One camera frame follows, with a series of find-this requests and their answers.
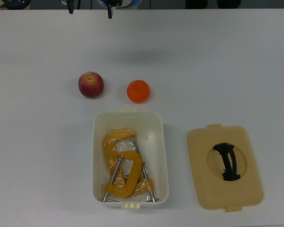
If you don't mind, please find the orange fruit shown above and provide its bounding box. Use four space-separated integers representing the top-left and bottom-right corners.
126 79 151 104

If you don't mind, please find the red apple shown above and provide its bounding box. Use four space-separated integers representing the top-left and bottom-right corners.
78 71 105 99

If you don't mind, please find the white plastic container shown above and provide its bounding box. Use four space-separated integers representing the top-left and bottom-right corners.
92 108 169 210

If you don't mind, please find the large yellow C-clamp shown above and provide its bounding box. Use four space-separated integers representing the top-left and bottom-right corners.
102 127 160 203

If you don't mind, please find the small yellow C-clamp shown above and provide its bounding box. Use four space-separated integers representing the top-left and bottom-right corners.
99 151 145 203

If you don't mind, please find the blue and white round object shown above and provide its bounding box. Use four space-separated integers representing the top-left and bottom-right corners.
98 0 141 7

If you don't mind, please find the beige lid with black handle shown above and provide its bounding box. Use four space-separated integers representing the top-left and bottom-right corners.
186 123 264 212

